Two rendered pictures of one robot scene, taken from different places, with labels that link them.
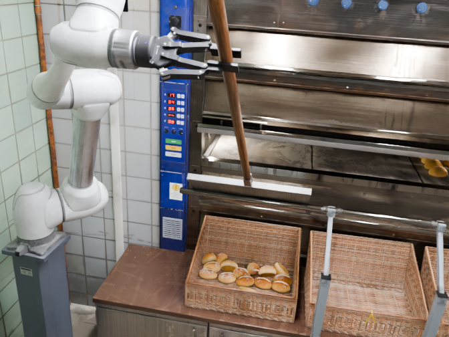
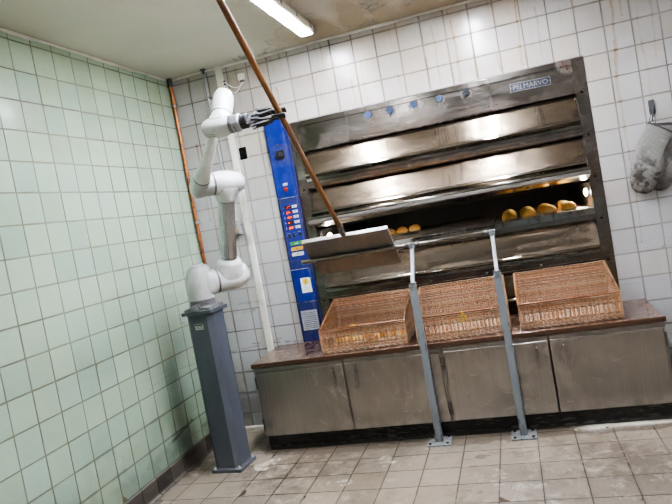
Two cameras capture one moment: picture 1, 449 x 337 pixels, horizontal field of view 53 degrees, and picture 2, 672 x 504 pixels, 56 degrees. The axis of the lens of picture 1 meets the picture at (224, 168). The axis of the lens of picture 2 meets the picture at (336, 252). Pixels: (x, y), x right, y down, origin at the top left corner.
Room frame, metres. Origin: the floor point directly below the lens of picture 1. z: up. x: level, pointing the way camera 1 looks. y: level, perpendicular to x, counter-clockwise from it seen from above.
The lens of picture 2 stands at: (-2.04, -0.53, 1.40)
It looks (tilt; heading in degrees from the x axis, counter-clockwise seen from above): 3 degrees down; 7
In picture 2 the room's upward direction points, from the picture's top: 10 degrees counter-clockwise
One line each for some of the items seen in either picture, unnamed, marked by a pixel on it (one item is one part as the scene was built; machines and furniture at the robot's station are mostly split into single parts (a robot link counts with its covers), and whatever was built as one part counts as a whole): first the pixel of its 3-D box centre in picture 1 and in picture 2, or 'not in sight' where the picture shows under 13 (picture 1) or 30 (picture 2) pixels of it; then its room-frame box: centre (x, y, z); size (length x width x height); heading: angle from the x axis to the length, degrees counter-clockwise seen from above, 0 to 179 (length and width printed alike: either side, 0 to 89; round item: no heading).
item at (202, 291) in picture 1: (246, 264); (368, 319); (1.98, -0.15, 0.72); 0.56 x 0.49 x 0.28; 82
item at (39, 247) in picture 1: (33, 238); (201, 304); (1.64, 0.81, 1.03); 0.22 x 0.18 x 0.06; 167
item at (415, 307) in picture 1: (361, 283); (462, 307); (1.89, -0.74, 0.72); 0.56 x 0.49 x 0.28; 83
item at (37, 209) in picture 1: (35, 207); (200, 281); (1.66, 0.80, 1.17); 0.18 x 0.16 x 0.22; 126
